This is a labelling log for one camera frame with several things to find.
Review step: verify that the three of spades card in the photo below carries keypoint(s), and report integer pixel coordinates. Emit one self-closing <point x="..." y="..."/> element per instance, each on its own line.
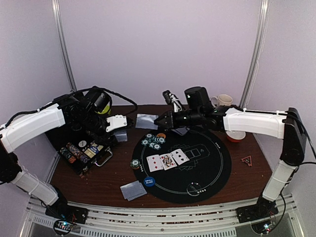
<point x="179" y="156"/>

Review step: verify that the black poker chip case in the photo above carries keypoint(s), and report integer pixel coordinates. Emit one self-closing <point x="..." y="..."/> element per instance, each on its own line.
<point x="80" y="148"/>

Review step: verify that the aluminium frame post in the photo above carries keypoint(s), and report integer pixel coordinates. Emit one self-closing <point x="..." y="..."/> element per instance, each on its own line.
<point x="63" y="46"/>
<point x="258" y="47"/>

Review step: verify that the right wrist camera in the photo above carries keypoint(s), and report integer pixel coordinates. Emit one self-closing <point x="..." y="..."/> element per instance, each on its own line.
<point x="197" y="97"/>

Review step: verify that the stack of poker chips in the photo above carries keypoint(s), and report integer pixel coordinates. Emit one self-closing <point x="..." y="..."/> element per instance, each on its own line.
<point x="135" y="164"/>

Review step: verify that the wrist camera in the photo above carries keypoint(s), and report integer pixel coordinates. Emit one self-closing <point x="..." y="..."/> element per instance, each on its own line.
<point x="98" y="98"/>
<point x="197" y="97"/>

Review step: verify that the orange big blind button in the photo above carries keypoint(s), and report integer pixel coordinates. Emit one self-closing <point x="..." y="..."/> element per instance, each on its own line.
<point x="161" y="135"/>

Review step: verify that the red black triangular holder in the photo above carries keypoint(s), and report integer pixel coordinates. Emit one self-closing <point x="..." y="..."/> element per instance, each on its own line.
<point x="247" y="160"/>

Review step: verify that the right aluminium frame post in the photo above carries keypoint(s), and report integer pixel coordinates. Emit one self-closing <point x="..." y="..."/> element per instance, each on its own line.
<point x="258" y="47"/>

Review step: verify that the front row poker chips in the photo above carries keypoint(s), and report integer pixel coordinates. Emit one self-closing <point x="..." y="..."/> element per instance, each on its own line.
<point x="72" y="153"/>

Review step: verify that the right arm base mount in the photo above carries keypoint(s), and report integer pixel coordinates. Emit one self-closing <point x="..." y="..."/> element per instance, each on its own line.
<point x="261" y="218"/>

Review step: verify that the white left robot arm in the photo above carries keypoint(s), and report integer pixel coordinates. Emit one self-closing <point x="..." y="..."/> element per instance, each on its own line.
<point x="35" y="156"/>

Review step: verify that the blue green poker chips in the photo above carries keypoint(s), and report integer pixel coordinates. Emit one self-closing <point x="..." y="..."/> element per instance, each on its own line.
<point x="153" y="141"/>

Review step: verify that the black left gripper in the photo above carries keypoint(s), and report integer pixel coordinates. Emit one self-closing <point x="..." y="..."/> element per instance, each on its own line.
<point x="107" y="138"/>

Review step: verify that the dealt cards back pile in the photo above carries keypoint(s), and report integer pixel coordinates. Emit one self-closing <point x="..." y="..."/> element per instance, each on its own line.
<point x="181" y="131"/>

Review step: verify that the clear dealer button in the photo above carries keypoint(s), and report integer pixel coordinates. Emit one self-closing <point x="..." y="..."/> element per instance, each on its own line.
<point x="194" y="189"/>

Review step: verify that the dealt cards front pile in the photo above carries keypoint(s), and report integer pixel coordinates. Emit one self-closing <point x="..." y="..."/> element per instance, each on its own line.
<point x="133" y="190"/>

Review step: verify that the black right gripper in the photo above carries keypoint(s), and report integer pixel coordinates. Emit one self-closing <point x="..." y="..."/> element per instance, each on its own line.
<point x="170" y="119"/>

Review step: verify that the white patterned mug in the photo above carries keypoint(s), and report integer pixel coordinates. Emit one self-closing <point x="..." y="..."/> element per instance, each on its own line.
<point x="221" y="100"/>

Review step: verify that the three of diamonds card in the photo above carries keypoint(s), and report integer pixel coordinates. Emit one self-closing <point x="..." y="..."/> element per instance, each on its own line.
<point x="154" y="163"/>

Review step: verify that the orange white bowl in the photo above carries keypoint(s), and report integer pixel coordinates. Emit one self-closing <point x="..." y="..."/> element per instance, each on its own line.
<point x="235" y="136"/>

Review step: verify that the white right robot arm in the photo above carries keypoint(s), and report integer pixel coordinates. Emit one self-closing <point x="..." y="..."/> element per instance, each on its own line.
<point x="283" y="126"/>

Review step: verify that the grey cloth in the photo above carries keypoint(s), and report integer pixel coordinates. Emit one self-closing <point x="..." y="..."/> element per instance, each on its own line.
<point x="121" y="136"/>

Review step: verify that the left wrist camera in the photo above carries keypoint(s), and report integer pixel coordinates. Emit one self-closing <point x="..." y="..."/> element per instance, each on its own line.
<point x="98" y="98"/>

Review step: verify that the white round dealer chip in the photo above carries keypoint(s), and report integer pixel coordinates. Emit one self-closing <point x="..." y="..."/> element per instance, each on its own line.
<point x="82" y="144"/>

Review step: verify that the green bowl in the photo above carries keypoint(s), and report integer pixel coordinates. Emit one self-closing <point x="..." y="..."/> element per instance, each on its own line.
<point x="105" y="111"/>

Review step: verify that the left aluminium frame post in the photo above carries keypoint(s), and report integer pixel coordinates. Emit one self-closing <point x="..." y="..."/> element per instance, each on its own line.
<point x="63" y="46"/>

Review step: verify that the round black poker mat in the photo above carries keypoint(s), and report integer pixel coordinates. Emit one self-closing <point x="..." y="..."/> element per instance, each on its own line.
<point x="210" y="165"/>

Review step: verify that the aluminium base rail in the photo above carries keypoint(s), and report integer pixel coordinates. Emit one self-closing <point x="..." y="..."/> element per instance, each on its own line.
<point x="218" y="220"/>

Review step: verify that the queen of hearts card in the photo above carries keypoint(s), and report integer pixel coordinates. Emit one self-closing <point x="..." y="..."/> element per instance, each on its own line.
<point x="167" y="161"/>

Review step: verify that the blue small blind button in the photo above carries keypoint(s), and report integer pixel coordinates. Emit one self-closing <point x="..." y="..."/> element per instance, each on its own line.
<point x="149" y="181"/>

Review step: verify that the texas holdem card deck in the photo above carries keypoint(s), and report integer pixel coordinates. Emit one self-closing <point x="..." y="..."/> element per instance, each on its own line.
<point x="92" y="150"/>

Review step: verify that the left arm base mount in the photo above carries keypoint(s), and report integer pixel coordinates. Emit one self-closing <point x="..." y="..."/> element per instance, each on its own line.
<point x="67" y="219"/>

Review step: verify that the dealt cards pile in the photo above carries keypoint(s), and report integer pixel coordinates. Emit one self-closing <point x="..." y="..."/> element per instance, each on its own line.
<point x="181" y="131"/>
<point x="133" y="190"/>

